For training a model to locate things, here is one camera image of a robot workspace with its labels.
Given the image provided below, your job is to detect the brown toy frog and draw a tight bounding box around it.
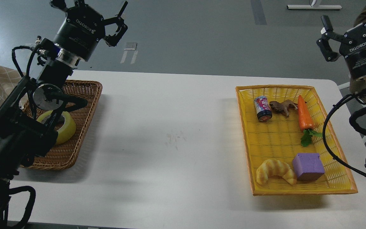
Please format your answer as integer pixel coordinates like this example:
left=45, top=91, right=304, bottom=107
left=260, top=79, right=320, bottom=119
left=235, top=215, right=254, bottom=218
left=269, top=100, right=299, bottom=118

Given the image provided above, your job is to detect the yellow tape roll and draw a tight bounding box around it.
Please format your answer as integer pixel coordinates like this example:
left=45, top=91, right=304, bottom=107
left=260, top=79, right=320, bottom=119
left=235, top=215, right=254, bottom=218
left=37, top=110, right=77, bottom=145

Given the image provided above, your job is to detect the toy croissant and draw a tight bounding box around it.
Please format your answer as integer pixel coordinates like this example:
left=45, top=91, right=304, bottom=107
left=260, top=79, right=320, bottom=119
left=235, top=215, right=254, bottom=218
left=256, top=158, right=297, bottom=185

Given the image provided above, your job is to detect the small drink can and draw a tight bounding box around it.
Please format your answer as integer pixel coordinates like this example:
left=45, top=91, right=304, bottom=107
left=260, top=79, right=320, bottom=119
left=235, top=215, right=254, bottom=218
left=254, top=96, right=273, bottom=122

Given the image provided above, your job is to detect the yellow plastic basket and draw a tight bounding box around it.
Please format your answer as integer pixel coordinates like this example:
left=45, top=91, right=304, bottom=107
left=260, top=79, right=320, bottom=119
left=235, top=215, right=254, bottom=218
left=235, top=85, right=358, bottom=196

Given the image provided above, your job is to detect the white floor stand base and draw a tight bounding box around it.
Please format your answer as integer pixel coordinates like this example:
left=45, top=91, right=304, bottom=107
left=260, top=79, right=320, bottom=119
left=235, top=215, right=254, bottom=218
left=286, top=4, right=342, bottom=10

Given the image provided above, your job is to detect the purple foam block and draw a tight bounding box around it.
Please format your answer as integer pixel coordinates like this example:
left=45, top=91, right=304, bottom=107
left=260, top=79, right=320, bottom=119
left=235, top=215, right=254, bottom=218
left=292, top=153, right=324, bottom=182

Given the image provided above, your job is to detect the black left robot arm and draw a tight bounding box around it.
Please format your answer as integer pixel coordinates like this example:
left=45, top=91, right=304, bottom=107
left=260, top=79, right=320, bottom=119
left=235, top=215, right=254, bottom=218
left=0, top=0, right=128, bottom=229

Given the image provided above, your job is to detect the orange toy carrot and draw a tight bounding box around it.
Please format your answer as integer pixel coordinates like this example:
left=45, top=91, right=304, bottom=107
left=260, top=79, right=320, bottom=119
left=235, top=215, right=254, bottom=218
left=297, top=95, right=322, bottom=147

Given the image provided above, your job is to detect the brown wicker basket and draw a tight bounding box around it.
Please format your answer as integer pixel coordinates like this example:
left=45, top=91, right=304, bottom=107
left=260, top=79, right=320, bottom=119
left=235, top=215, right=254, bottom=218
left=29, top=80, right=103, bottom=170

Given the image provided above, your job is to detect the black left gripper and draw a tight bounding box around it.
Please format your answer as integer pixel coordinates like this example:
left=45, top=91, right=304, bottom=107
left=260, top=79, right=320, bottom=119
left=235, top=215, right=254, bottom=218
left=50, top=0, right=128, bottom=61

